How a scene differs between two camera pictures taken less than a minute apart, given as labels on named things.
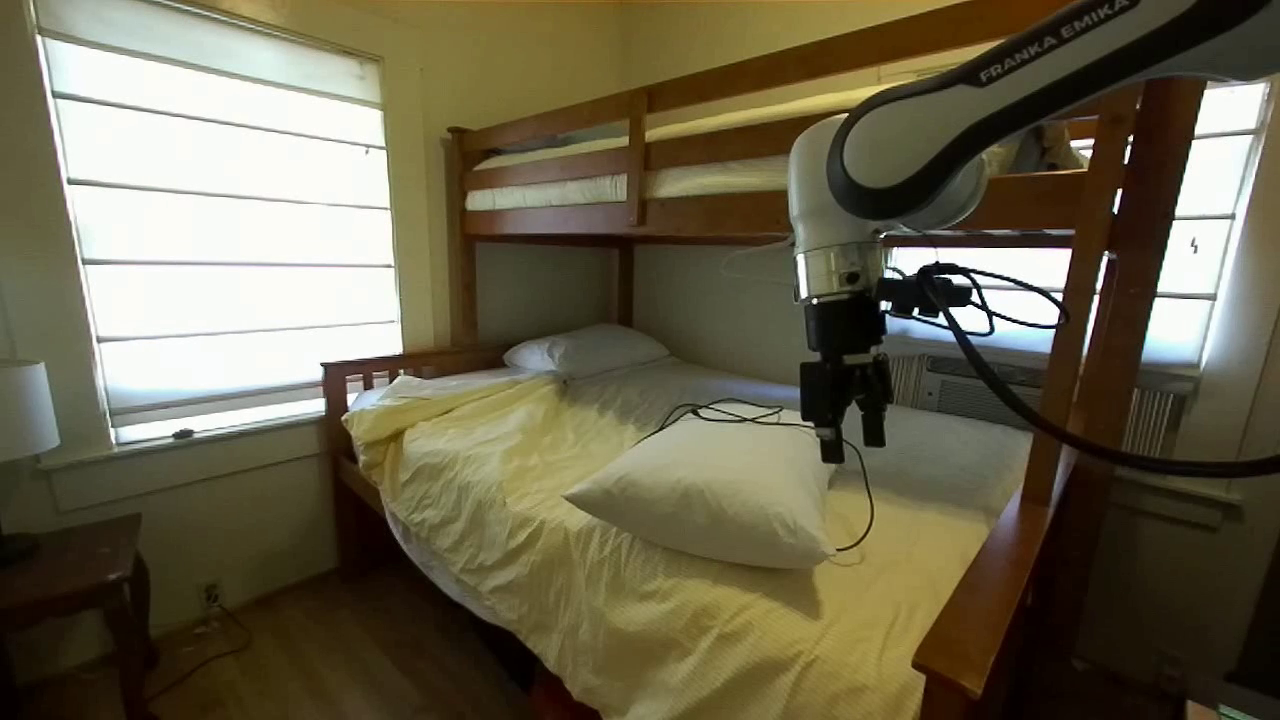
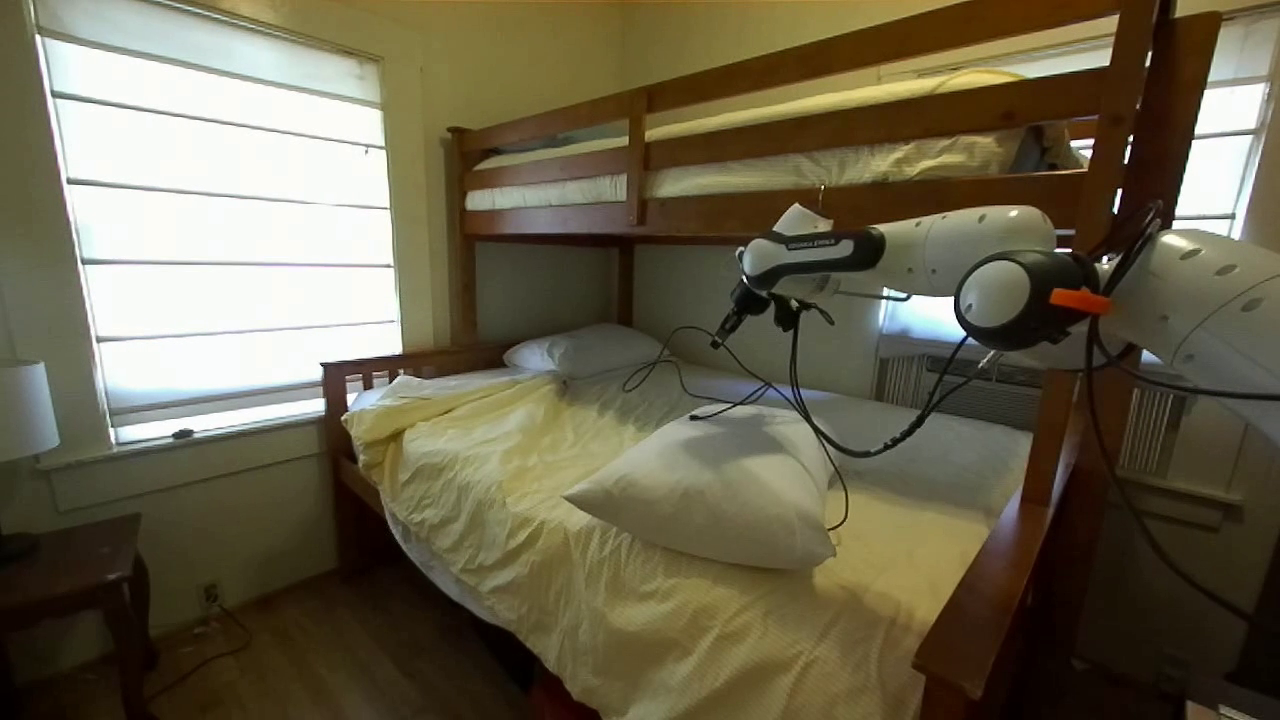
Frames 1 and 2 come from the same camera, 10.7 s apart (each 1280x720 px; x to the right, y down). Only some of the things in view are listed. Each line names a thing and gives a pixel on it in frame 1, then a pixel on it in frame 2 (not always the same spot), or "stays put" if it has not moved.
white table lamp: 31,421 stays put
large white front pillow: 742,484 stays put
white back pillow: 586,350 stays put
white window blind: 233,210 stays put
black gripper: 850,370 to 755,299
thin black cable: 871,475 to 840,475
